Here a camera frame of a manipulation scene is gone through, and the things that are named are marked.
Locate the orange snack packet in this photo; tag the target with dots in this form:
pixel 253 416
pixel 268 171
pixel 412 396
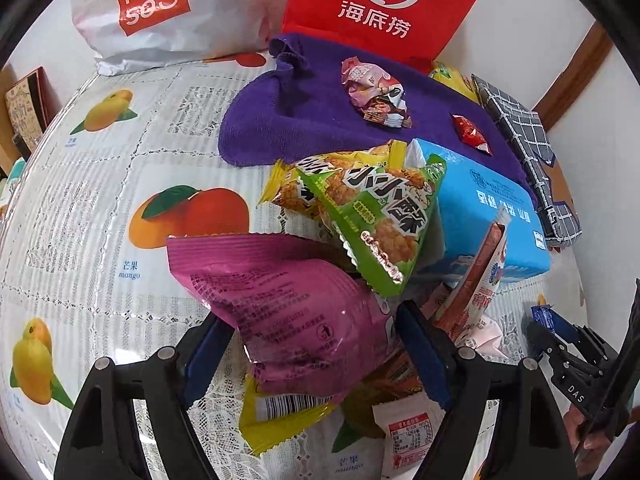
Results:
pixel 395 375

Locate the yellow snack bag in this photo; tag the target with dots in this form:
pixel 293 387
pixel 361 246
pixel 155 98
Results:
pixel 450 80

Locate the person's right hand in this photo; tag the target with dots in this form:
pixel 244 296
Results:
pixel 595 440

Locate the fruit print tablecloth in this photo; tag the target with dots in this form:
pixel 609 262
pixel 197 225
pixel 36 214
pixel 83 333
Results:
pixel 100 185

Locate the purple towel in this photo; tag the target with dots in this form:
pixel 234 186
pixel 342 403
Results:
pixel 300 110

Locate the long red stick snack packet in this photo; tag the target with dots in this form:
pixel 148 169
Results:
pixel 480 285

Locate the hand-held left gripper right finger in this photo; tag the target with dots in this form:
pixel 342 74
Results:
pixel 425 355

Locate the yellow barcode snack packet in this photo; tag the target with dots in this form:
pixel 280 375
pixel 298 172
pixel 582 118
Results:
pixel 280 420

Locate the crumpled pink red snack packet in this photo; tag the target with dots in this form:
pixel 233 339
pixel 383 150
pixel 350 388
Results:
pixel 370 85

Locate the blue tissue pack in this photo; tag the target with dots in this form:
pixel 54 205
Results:
pixel 480 200

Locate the white plastic shopping bag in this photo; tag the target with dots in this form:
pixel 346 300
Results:
pixel 200 20

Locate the brown patterned box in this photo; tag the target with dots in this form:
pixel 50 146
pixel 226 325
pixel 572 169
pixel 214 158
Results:
pixel 25 110

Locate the white red label snack packet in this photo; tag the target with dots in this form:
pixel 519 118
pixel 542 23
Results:
pixel 405 435

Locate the green triangular snack packet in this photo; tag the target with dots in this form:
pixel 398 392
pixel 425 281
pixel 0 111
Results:
pixel 380 220

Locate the brown wooden door frame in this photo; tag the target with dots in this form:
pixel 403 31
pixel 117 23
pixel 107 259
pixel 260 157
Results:
pixel 575 75

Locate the pale pink white wrapper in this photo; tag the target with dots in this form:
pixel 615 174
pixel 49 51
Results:
pixel 482 338

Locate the magenta snack packet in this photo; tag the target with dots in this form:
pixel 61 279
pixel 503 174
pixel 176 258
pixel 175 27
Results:
pixel 280 300

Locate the red paper shopping bag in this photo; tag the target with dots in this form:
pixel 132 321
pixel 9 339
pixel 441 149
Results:
pixel 450 10

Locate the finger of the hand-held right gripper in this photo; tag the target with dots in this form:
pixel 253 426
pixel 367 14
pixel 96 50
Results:
pixel 542 340
pixel 555 321

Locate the small red candy packet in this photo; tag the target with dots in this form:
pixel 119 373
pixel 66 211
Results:
pixel 467 130

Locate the grey checked star pouch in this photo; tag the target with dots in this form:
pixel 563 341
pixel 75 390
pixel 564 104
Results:
pixel 525 130

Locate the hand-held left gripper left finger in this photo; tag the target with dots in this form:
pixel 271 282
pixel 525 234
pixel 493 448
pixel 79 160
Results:
pixel 205 357

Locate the yellow triangular snack packet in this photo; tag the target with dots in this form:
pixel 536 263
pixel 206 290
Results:
pixel 300 192

